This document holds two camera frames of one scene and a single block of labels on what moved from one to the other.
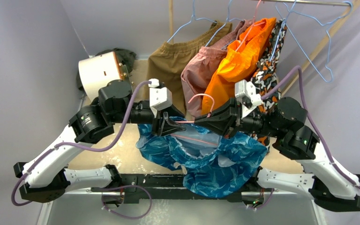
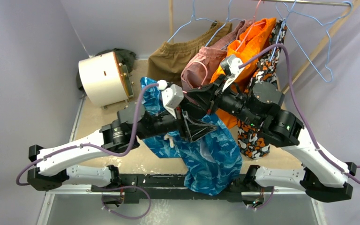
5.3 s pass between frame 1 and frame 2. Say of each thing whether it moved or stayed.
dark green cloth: stayed
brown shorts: stayed
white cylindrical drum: stayed
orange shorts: stayed
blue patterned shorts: moved
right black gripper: moved
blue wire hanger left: stayed
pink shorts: stayed
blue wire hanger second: stayed
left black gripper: moved
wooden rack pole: stayed
